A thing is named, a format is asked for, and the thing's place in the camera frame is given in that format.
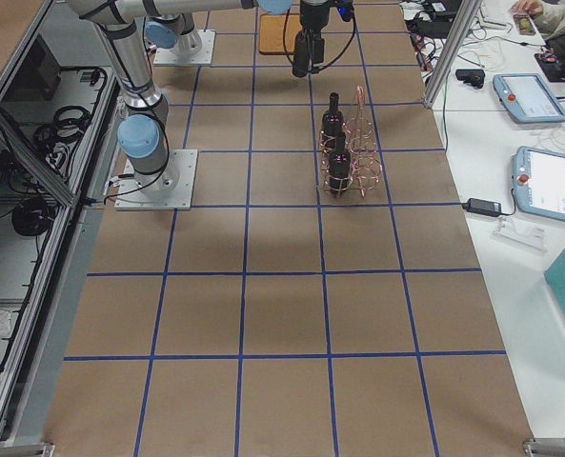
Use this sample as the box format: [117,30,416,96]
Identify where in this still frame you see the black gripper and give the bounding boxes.
[299,0,332,65]

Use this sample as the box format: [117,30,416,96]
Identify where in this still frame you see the dark wine bottle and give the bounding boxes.
[321,92,344,137]
[293,30,310,78]
[328,132,352,196]

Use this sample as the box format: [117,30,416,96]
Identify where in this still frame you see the wooden tray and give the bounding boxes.
[257,13,302,55]

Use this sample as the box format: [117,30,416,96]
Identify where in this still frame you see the black webcam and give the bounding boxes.
[455,69,485,89]

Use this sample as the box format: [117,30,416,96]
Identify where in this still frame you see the smartphone on desk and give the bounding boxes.
[513,13,535,36]

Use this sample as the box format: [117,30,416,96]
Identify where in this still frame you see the upper teach pendant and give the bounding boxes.
[493,73,565,124]

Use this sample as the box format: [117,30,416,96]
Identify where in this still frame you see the teach pendant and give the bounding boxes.
[512,146,565,223]
[493,73,565,124]

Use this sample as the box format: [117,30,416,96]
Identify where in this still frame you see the black power adapter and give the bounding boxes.
[462,198,502,217]

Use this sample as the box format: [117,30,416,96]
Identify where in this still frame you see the person at desk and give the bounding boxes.
[509,0,565,91]

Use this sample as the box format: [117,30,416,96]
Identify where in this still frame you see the lower teach pendant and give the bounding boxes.
[512,146,565,223]

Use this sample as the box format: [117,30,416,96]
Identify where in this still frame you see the clear acrylic stand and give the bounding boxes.
[492,216,548,254]

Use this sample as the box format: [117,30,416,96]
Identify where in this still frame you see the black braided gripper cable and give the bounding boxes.
[283,0,358,73]

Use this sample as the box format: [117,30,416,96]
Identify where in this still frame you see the copper wire bottle basket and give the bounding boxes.
[319,85,382,198]

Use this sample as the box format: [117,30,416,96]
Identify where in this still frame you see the aluminium frame post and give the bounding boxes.
[423,0,480,109]

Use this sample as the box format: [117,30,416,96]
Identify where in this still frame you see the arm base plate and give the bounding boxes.
[114,149,198,210]
[153,30,216,67]

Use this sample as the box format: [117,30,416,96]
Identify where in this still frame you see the aluminium side frame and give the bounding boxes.
[0,1,116,446]

